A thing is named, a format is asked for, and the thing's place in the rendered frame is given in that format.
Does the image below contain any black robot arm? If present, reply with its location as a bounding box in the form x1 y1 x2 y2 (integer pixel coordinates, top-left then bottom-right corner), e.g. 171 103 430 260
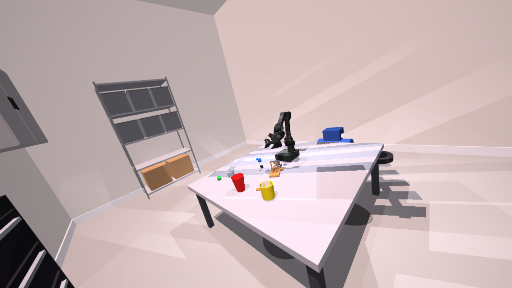
268 111 296 153

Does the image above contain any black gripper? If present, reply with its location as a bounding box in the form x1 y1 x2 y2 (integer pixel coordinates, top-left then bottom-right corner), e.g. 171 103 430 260
264 139 282 149

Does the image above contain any yellow mug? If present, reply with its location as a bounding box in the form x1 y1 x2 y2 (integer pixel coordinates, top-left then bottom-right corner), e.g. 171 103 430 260
259 181 275 201

